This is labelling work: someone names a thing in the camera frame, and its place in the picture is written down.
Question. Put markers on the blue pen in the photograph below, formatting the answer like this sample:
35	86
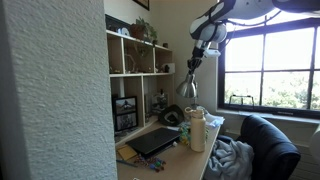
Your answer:
126	163

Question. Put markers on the black framed mountain photo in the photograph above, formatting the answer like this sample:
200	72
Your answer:
125	105

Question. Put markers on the white card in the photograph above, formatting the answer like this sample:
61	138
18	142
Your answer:
170	67

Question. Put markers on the light blue blanket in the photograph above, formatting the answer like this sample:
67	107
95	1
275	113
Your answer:
230	160

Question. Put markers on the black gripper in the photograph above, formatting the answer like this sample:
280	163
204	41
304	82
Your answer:
198	53

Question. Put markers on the black gold poster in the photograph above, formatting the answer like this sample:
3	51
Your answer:
115	23

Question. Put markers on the potted green plant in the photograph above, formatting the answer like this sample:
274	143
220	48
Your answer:
143	30

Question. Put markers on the black laptop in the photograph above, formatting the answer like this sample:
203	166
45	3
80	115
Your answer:
153	140

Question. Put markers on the colourful bead toy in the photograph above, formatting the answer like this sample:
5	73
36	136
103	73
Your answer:
151	163

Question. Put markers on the small dark jar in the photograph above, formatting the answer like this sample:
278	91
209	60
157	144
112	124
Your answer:
165	45

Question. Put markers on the silver desk lamp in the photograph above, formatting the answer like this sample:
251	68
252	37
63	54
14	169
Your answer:
187	88

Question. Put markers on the dark framed wall picture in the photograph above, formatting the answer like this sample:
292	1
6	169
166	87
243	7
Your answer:
142	3

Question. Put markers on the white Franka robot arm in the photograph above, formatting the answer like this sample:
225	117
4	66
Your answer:
233	8

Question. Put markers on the white horn sculpture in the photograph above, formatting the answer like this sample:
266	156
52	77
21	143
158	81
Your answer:
130	63

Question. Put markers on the black framed group photo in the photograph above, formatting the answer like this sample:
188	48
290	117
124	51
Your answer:
126	121

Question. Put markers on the white baseboard radiator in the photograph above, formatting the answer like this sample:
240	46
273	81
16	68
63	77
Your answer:
305	166

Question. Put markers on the black microscope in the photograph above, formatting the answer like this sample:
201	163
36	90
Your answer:
160	101

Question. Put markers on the black rounded bag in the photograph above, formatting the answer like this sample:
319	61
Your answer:
170	116

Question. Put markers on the yellow notepad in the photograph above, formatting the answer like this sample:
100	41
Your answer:
126	152

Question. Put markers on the wooden shelf hutch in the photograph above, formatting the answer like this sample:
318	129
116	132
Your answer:
133	75

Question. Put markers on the green yellow lei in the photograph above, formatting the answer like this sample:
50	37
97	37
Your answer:
184	133

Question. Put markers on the small white round ornament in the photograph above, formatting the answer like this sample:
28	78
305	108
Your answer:
125	32

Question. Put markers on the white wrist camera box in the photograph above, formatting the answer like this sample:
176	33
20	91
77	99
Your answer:
211	52

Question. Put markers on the black metal window bracket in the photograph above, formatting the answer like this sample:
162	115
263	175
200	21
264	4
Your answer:
241	97

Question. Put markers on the black office chair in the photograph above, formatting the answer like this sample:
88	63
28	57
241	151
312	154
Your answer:
270	146

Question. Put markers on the dark small figurine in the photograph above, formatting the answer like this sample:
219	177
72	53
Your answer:
166	68

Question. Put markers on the cream water bottle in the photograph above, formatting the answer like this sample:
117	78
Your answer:
198	133

